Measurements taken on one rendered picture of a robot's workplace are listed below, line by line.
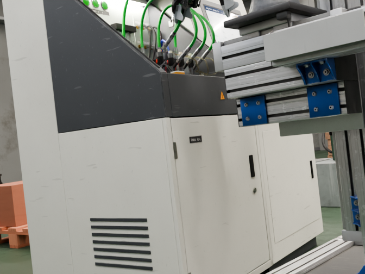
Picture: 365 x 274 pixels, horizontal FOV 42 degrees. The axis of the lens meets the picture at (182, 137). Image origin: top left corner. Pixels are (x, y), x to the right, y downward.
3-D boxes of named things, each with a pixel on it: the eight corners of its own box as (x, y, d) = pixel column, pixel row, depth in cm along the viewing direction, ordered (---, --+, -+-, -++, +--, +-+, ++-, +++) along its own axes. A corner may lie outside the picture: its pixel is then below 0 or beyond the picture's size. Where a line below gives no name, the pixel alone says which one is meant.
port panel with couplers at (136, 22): (144, 74, 242) (137, 13, 242) (138, 75, 244) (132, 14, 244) (159, 75, 252) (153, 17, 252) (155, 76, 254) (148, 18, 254)
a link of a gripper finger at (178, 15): (177, 30, 197) (183, 9, 191) (169, 23, 200) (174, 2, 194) (183, 29, 199) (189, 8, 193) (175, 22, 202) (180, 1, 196)
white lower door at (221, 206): (193, 309, 171) (171, 118, 171) (188, 308, 172) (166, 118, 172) (271, 259, 223) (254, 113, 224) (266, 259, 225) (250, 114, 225)
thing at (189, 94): (172, 117, 173) (167, 72, 173) (163, 118, 175) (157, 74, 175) (252, 112, 223) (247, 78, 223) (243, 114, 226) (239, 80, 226)
